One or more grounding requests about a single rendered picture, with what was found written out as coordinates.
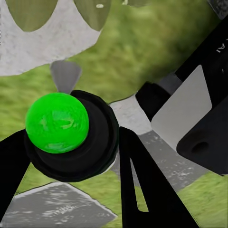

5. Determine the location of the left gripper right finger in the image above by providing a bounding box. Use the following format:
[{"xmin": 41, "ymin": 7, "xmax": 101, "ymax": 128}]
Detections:
[{"xmin": 119, "ymin": 127, "xmax": 199, "ymax": 228}]

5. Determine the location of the insectifuge atomizer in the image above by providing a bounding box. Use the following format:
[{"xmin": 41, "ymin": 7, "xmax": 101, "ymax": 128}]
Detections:
[{"xmin": 24, "ymin": 59, "xmax": 119, "ymax": 182}]

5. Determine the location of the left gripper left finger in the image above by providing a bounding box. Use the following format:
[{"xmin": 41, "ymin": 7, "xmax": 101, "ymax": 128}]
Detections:
[{"xmin": 0, "ymin": 129, "xmax": 31, "ymax": 222}]

